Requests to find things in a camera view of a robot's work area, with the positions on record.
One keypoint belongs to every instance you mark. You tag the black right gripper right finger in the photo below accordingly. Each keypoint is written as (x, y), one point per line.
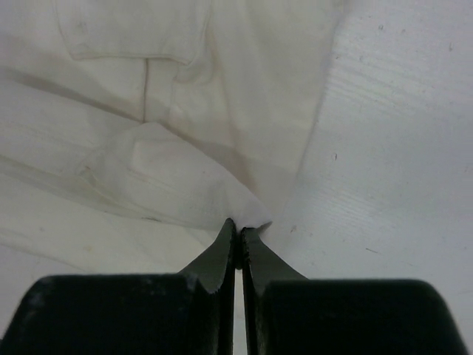
(287, 313)

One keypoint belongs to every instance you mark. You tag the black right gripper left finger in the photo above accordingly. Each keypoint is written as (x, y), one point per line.
(187, 312)

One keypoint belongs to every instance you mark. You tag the white t shirt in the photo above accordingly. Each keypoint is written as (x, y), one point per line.
(131, 130)

